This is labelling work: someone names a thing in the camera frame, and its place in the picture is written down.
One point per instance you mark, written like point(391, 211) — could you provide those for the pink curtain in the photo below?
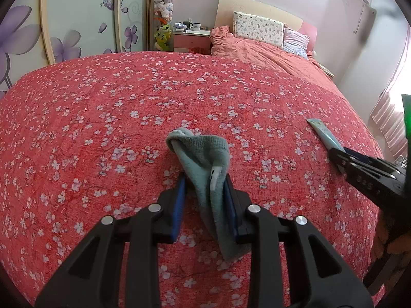
point(388, 112)

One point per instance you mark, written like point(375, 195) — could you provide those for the pink striped pillow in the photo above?
point(295, 41)

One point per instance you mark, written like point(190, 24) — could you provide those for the white air conditioner pipe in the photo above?
point(360, 19)

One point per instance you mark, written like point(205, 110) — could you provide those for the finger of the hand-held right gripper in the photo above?
point(359, 157)
point(340, 160)

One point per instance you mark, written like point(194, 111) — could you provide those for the white floral pillow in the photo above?
point(257, 29)

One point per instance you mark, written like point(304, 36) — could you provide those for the blue white packet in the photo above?
point(181, 26)

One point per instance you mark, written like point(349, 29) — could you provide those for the stack of white plush toys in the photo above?
point(163, 3)

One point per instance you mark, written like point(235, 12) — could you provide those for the person's right hand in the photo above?
point(382, 240)

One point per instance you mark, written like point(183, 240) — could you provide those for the bed with pink duvet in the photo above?
point(257, 51)

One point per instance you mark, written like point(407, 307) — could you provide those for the green plush toy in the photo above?
point(163, 35)

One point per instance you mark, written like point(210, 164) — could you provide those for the pink nightstand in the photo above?
point(327, 70)
point(189, 40)

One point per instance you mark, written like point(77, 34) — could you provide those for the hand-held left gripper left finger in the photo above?
point(178, 208)

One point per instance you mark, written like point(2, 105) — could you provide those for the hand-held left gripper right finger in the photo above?
point(231, 211)

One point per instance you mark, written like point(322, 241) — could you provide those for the pale blue wrapper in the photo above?
point(324, 133)

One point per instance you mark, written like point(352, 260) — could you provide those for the grey green sock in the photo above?
point(205, 154)

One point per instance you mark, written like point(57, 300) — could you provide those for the cream and pink bed frame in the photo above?
point(257, 6)

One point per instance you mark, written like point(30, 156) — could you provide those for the flower print sliding wardrobe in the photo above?
point(80, 6)

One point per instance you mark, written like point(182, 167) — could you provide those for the red floral tablecloth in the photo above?
point(96, 118)

